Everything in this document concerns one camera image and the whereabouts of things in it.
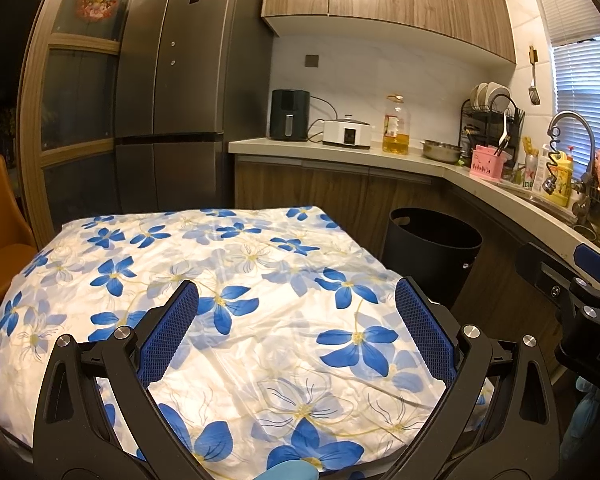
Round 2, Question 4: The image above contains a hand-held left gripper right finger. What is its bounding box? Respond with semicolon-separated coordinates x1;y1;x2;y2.
380;276;561;480

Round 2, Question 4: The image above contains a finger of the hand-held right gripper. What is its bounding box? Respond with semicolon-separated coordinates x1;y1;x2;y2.
575;245;600;287
517;242;574;306

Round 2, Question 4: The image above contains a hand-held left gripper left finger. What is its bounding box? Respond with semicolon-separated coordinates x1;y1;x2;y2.
32;280;214;480

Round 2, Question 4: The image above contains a black trash bin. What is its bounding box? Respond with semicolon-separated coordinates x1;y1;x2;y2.
381;206;483;311

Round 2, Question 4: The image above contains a person's right hand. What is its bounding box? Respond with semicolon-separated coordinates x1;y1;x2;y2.
562;375;600;456

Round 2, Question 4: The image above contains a person's left hand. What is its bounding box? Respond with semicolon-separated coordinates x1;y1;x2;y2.
267;461;320;480

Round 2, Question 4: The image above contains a yellow detergent bottle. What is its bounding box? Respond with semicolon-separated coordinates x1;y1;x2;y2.
547;152;575;207

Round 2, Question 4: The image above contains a white plastic bottle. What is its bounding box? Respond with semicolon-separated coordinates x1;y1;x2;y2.
537;144;551;191

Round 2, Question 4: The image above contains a blue floral tablecloth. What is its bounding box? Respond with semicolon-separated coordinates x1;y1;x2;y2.
0;205;496;480

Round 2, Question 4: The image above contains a pink utensil basket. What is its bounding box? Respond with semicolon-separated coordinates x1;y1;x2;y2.
470;145;508;180

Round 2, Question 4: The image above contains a chrome kitchen faucet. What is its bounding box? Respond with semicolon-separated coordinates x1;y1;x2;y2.
547;110;600;231

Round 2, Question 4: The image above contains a steel bowl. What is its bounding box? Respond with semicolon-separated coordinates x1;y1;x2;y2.
420;140;465;163

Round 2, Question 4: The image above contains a hanging metal spatula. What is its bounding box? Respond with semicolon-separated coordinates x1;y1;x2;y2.
527;45;541;106

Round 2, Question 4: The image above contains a kitchen counter with wooden cabinets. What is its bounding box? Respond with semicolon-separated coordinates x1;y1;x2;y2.
228;137;600;376

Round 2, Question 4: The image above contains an orange chair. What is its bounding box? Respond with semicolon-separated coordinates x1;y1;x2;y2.
0;154;38;316

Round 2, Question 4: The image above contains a window blind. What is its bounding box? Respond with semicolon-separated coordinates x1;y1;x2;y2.
527;0;600;116

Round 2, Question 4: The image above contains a cooking oil bottle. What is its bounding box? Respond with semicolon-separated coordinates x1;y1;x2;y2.
382;94;412;156

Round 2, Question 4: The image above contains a white electric cooker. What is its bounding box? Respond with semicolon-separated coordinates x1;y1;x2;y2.
322;114;376;150

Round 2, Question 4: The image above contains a wooden framed glass door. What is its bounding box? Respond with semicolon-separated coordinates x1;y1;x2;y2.
17;0;171;246

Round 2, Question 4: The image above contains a black air fryer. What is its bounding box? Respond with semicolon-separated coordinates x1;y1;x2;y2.
267;89;311;142

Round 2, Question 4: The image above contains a grey steel refrigerator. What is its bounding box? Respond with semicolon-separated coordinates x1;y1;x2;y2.
112;0;276;211

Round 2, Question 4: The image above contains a red flower door sticker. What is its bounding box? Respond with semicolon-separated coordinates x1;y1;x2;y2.
76;0;121;23

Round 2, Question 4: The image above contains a black wire dish rack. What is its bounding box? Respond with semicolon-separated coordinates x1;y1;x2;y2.
460;82;526;166

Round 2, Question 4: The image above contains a wooden wall cabinet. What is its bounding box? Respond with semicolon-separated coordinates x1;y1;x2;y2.
261;0;518;66

